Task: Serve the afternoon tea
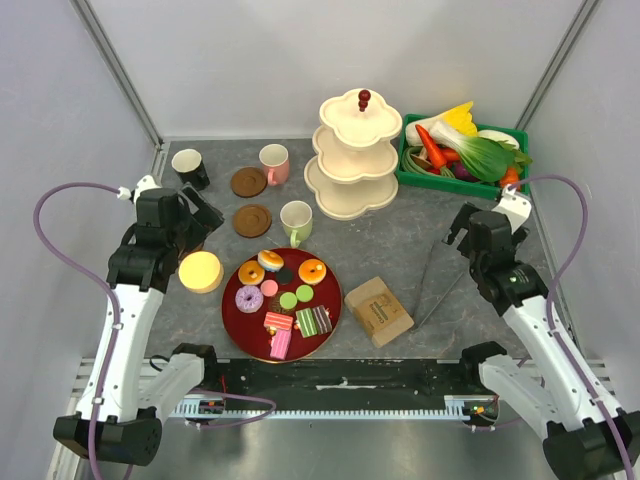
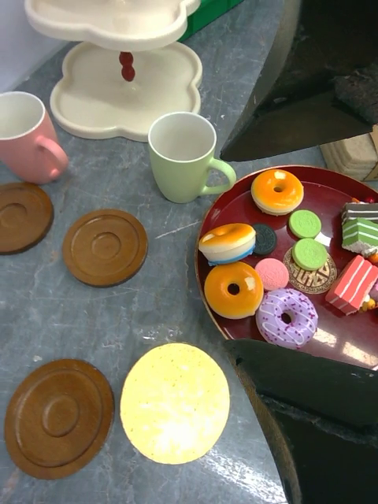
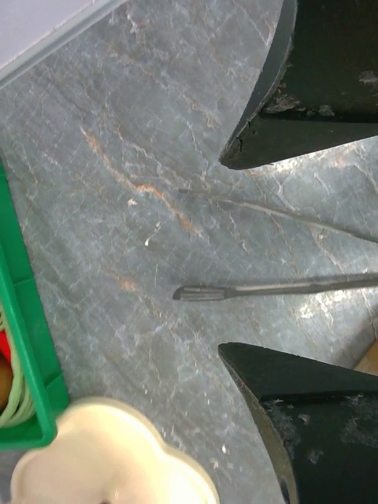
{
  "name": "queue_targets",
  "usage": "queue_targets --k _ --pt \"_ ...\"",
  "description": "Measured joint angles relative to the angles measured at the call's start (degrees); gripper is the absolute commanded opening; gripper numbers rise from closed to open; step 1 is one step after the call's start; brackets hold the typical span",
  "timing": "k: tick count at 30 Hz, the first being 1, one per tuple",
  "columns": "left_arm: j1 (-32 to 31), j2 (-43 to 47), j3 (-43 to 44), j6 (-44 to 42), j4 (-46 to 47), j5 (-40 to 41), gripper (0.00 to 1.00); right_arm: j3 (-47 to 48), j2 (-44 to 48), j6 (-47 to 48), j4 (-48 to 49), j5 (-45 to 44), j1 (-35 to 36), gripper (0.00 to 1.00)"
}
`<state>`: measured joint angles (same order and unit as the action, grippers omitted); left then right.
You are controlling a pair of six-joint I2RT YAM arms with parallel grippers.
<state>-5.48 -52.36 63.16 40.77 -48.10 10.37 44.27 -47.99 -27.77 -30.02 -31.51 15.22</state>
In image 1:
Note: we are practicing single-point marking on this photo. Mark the toy bok choy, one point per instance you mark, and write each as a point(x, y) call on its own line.
point(485, 159)

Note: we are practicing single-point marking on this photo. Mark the brown wooden coaster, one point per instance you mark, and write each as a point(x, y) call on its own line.
point(252, 221)
point(248, 182)

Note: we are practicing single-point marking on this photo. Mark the black sandwich cookie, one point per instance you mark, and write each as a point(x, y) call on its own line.
point(284, 276)

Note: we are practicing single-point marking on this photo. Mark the pink layered cake slice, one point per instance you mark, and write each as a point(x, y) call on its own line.
point(280, 343)

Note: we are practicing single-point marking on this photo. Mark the cream three-tier dessert stand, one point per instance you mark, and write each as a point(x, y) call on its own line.
point(353, 168)

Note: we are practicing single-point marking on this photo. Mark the toy yellow corn cabbage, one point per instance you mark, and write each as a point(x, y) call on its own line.
point(461, 119)

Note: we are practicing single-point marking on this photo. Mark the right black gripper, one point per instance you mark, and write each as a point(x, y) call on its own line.
point(518, 237)

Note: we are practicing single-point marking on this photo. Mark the orange glazed donut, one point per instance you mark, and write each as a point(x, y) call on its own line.
point(312, 271)
point(251, 273)

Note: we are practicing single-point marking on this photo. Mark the wooden block with label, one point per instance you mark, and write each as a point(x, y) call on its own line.
point(378, 311)

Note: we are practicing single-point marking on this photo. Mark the brown layered cake slice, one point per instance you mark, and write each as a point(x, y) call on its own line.
point(322, 320)

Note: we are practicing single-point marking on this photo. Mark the toy purple eggplant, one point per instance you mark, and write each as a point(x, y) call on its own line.
point(461, 173)

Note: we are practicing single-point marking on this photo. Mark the green sandwich cookie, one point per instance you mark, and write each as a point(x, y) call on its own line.
point(304, 293)
point(288, 301)

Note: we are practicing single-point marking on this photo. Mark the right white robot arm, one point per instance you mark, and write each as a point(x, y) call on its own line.
point(585, 431)

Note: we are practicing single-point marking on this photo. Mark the brown wooden coaster near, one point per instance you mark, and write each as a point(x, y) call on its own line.
point(252, 221)

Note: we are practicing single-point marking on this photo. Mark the black mug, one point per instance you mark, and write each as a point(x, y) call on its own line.
point(188, 165)

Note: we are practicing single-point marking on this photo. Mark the green sandwich cookie left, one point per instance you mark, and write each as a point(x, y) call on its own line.
point(288, 301)

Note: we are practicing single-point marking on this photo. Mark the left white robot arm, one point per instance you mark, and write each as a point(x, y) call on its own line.
point(116, 419)

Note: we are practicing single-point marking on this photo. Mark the light green mug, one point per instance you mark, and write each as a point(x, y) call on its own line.
point(297, 219)

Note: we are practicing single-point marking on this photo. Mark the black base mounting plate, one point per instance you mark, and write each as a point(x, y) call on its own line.
point(332, 385)

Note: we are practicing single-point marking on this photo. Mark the purple sprinkled donut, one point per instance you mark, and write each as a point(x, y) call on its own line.
point(249, 299)

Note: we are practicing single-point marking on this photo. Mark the red layered cake slice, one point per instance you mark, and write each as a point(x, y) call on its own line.
point(276, 321)

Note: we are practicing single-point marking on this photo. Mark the metal serving tongs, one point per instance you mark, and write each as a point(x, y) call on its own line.
point(444, 268)

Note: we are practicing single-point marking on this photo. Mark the toy white radish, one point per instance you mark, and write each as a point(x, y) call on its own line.
point(505, 140)

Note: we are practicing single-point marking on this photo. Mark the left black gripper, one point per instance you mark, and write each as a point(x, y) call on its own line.
point(207, 214)

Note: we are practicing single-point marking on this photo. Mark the green plastic vegetable crate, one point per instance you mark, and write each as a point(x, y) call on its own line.
point(434, 182)

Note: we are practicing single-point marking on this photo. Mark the pink sandwich cookie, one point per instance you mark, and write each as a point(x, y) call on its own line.
point(269, 288)

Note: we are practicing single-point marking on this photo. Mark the green sandwich cookie right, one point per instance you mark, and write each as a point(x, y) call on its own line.
point(304, 293)

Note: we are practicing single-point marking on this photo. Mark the brown wooden coaster far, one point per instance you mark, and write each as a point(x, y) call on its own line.
point(248, 182)

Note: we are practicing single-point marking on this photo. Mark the blue white orange donut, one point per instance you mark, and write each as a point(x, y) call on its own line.
point(270, 260)

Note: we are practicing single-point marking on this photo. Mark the pink mug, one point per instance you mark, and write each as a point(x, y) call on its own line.
point(274, 159)

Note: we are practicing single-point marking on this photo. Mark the green layered cake slice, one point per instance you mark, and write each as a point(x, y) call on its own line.
point(306, 323)

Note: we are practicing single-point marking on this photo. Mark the small orange toy carrot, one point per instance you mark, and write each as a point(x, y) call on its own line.
point(511, 176)

